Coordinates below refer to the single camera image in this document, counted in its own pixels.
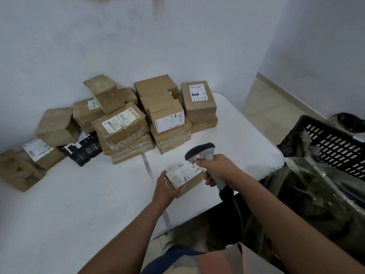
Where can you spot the person's left hand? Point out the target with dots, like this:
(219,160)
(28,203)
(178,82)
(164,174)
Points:
(162,192)

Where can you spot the person's right hand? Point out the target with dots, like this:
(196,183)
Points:
(225,171)

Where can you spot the person's right thumb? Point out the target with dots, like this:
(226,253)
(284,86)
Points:
(217,158)

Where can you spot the person's left thumb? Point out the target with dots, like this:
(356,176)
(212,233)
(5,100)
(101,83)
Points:
(172,193)

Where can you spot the grey handheld barcode scanner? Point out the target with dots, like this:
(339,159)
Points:
(201,151)

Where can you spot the small labelled cardboard box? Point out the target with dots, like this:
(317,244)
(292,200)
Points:
(186,179)

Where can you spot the person's left forearm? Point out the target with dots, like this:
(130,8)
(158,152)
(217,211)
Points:
(128,239)

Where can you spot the person's right forearm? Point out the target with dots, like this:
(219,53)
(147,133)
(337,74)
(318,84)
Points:
(285,225)

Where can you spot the pile of brown cardboard boxes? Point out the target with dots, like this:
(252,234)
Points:
(125,122)

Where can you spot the pink shirt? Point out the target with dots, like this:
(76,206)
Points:
(242,261)

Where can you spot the black printed parcel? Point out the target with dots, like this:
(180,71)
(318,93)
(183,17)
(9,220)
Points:
(82,149)

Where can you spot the clear crumpled plastic bag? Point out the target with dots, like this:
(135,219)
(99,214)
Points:
(313,191)

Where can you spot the black plastic crate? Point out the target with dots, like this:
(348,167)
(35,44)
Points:
(336,145)

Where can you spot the black round container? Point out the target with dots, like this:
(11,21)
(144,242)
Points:
(349,122)

